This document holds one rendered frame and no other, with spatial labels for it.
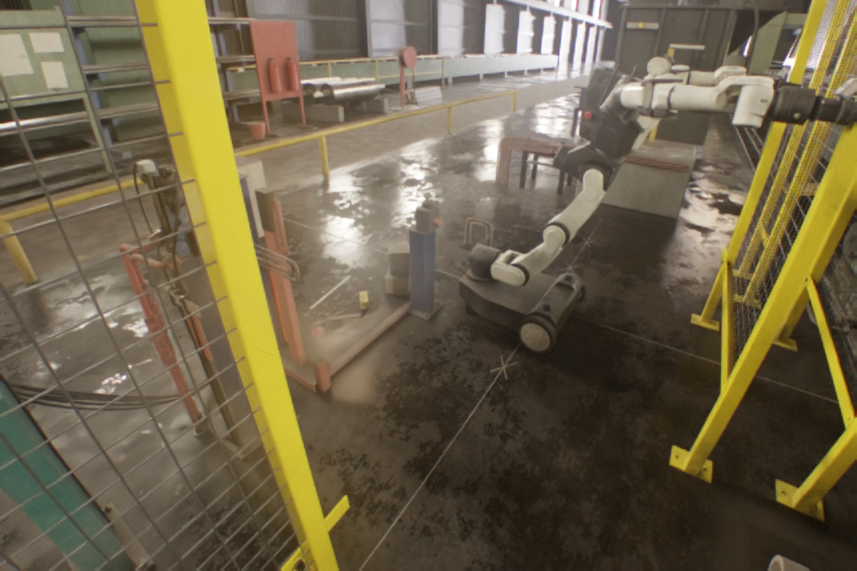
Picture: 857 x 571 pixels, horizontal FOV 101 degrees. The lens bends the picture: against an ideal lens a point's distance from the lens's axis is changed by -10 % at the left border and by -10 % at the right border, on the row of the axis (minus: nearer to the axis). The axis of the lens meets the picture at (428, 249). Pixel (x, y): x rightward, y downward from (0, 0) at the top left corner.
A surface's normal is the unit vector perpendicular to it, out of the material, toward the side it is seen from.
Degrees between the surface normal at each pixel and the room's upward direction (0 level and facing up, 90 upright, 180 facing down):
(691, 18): 90
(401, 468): 0
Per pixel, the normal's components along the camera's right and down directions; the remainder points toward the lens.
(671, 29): -0.55, 0.39
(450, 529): 0.00, -0.88
